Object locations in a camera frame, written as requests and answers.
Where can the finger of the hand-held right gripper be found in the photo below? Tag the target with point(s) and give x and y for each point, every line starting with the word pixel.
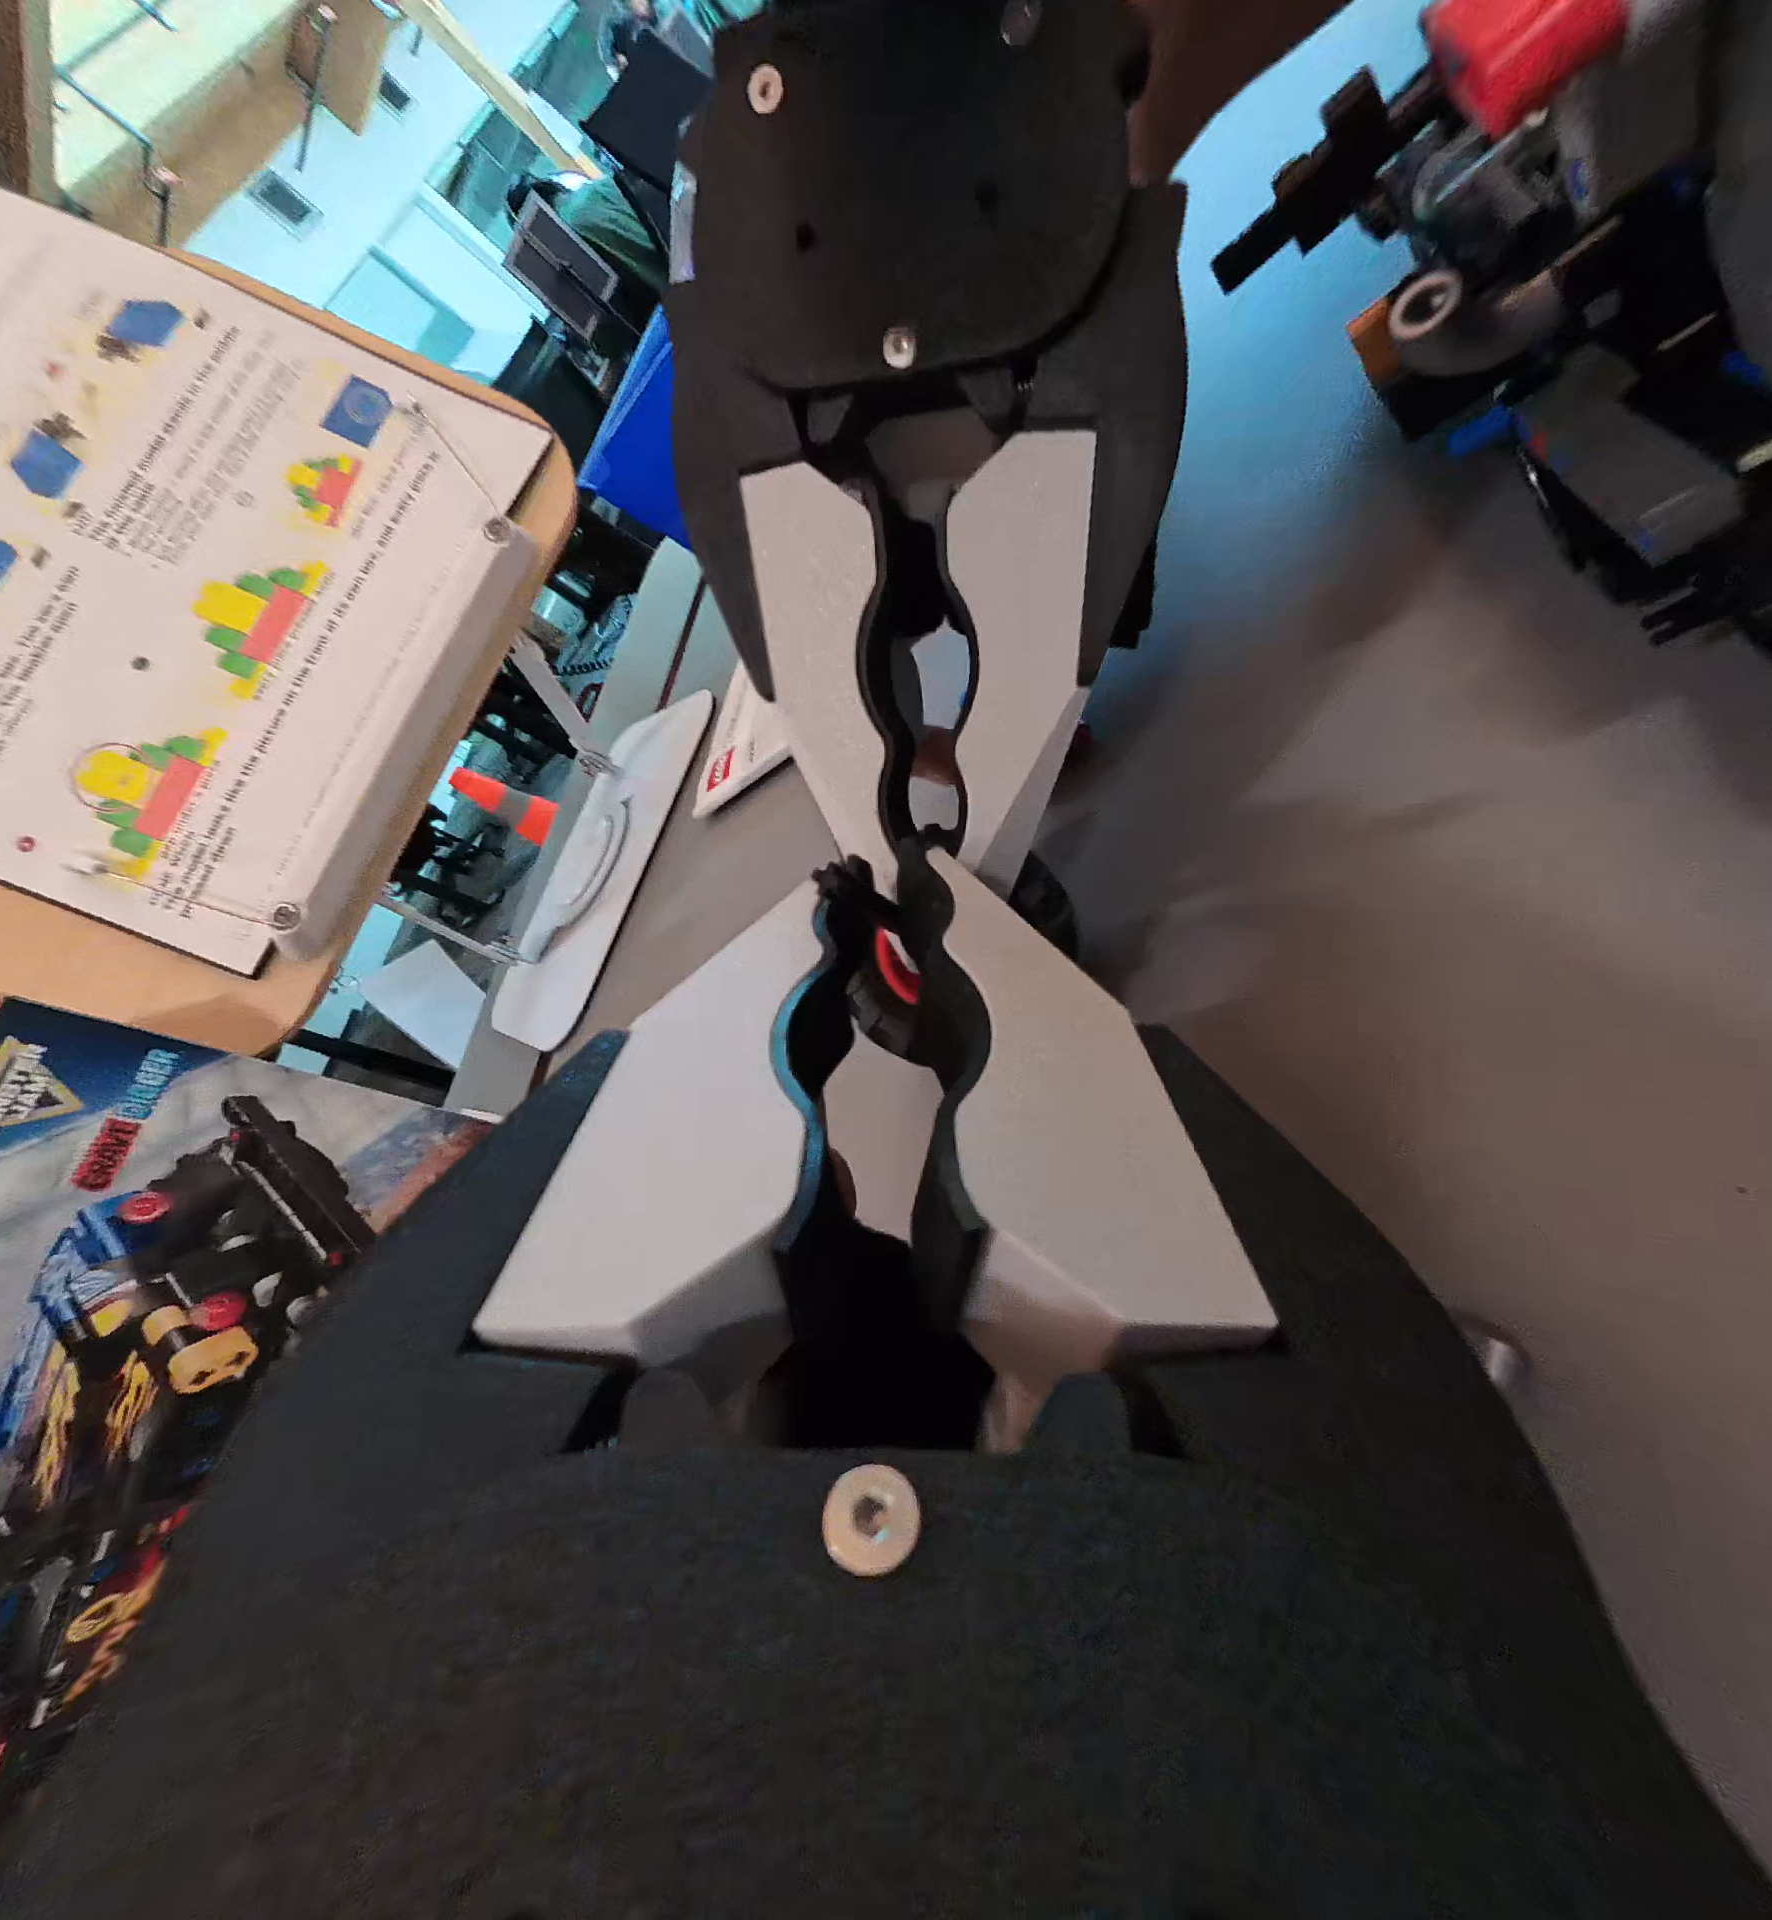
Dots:
pixel 1035 599
pixel 811 599

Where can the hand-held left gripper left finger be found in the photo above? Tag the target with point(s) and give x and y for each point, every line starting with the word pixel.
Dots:
pixel 626 1203

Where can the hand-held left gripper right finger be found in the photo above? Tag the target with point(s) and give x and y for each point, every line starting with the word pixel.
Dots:
pixel 1114 1203

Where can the black lego wheel red rim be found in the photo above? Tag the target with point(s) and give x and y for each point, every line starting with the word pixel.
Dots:
pixel 1051 907

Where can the partly built lego truck model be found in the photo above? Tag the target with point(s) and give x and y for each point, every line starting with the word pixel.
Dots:
pixel 1497 312

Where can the white instruction booklet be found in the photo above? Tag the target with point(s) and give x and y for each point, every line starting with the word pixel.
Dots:
pixel 733 746

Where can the blue plastic bin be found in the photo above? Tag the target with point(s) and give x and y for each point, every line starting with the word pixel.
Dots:
pixel 641 440

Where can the white document stand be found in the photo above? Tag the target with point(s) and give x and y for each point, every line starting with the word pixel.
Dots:
pixel 614 837

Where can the orange traffic cone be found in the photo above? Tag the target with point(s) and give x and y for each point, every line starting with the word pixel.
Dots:
pixel 505 804

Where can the instruction sheet on stand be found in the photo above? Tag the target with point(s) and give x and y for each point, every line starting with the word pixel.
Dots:
pixel 105 973

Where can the monster truck toy box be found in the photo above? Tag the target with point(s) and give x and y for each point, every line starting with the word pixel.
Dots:
pixel 71 1352

